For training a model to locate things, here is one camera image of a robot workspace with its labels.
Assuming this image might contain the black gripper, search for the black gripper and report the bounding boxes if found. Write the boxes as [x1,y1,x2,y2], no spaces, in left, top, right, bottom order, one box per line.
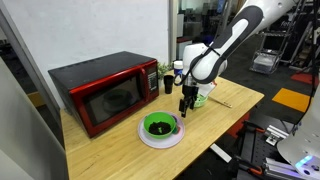
[178,83,201,119]

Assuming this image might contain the purple plastic grapes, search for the purple plastic grapes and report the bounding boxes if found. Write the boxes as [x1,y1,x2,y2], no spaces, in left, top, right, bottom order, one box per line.
[171,114,181,126]

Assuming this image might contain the bright green plastic bowl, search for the bright green plastic bowl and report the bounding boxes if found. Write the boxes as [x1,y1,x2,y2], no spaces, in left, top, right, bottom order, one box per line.
[143,111,178,140]

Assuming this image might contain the light mint green bowl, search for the light mint green bowl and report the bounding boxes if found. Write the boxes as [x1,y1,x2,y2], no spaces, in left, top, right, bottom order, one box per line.
[193,93,210,109]

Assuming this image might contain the black plastic cup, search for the black plastic cup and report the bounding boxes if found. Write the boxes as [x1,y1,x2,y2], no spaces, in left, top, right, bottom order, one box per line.
[162,74,175,95]

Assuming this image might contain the wooden spoon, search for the wooden spoon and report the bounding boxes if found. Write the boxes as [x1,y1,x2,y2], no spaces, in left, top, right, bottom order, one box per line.
[207,95,234,109]

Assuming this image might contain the dark crumbs in green bowl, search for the dark crumbs in green bowl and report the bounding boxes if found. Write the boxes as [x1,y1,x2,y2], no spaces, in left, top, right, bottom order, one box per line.
[148,121,172,136]

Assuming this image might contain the small green potted plant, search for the small green potted plant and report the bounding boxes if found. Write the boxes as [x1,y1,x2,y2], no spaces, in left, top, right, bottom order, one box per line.
[156,61,173,82]

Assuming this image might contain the pale lavender round plate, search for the pale lavender round plate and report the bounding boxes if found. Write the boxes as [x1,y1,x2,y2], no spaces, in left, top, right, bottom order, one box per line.
[137,110,186,150]

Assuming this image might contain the white strip on floor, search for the white strip on floor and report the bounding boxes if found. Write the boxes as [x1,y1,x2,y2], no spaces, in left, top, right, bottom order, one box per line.
[209,143,233,164]

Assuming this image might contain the red and black microwave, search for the red and black microwave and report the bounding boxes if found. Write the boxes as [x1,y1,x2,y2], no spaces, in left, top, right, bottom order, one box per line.
[47,50,161,139]

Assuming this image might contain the orange floor mat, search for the orange floor mat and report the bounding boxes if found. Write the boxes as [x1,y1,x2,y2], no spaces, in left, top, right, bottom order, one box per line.
[271,87,315,114]

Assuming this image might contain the red floor mat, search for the red floor mat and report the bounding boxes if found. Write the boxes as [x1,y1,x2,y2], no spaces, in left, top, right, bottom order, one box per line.
[290,71,320,88]

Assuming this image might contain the white foreground panel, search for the white foreground panel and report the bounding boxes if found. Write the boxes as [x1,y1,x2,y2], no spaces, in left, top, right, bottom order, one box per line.
[0,56,70,180]

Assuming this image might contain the black clamp orange handle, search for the black clamp orange handle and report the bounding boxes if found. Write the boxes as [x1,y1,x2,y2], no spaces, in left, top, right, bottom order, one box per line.
[233,155,265,177]
[242,119,268,135]

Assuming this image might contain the grey vertical door frame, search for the grey vertical door frame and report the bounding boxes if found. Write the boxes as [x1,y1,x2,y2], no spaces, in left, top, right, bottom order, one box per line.
[167,0,180,65]

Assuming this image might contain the silver aluminium bracket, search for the silver aluminium bracket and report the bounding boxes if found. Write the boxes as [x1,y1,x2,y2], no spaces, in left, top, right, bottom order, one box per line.
[265,124,290,147]

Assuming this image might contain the metal shelf frame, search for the metal shelf frame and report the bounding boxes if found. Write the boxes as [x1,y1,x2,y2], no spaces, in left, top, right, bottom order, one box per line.
[288,0,320,72]

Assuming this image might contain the grey diagonal frame beam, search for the grey diagonal frame beam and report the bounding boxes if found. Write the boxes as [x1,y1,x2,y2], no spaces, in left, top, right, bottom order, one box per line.
[0,6,65,133]

